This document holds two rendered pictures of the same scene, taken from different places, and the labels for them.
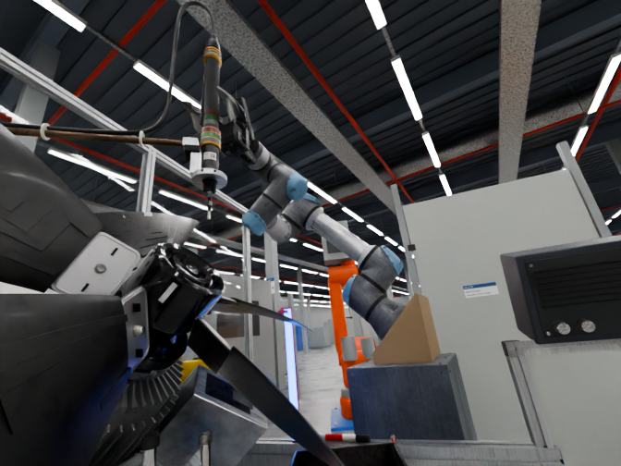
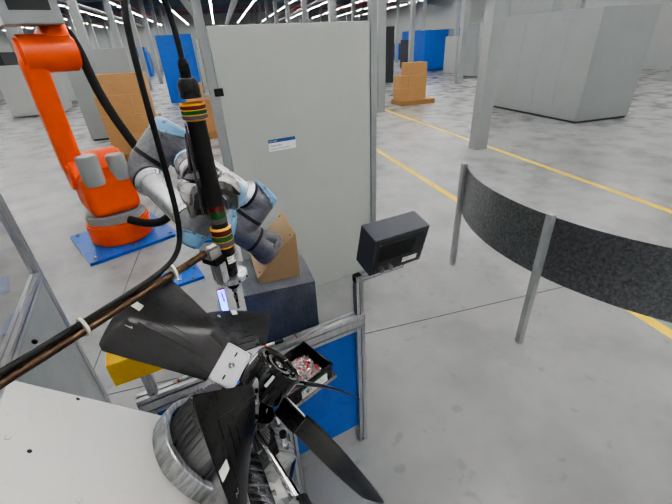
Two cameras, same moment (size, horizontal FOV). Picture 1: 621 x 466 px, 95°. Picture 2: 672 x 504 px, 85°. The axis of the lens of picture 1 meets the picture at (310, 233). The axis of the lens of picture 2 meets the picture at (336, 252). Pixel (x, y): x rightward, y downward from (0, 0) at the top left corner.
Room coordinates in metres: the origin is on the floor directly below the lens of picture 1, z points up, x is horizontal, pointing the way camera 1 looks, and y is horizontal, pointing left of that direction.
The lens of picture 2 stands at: (-0.14, 0.52, 1.88)
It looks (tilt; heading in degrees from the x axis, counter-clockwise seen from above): 30 degrees down; 315
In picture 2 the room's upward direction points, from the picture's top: 3 degrees counter-clockwise
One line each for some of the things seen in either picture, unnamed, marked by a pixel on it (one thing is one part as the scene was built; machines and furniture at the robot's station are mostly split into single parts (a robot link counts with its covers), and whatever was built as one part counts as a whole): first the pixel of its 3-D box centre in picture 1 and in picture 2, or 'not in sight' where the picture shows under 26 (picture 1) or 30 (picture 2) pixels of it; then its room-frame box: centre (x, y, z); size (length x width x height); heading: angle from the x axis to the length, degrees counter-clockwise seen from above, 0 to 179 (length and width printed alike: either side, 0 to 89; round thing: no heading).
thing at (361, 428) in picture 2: not in sight; (360, 387); (0.69, -0.42, 0.39); 0.04 x 0.04 x 0.78; 72
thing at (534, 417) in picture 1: (526, 390); (357, 294); (0.69, -0.42, 0.96); 0.03 x 0.03 x 0.20; 72
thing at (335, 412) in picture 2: not in sight; (276, 418); (0.83, -0.01, 0.45); 0.82 x 0.01 x 0.66; 72
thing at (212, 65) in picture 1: (212, 95); (208, 176); (0.52, 0.20, 1.66); 0.03 x 0.03 x 0.21
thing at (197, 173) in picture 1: (205, 161); (224, 261); (0.52, 0.21, 1.48); 0.09 x 0.07 x 0.10; 107
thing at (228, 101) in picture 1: (228, 108); (233, 195); (0.51, 0.16, 1.62); 0.09 x 0.03 x 0.06; 3
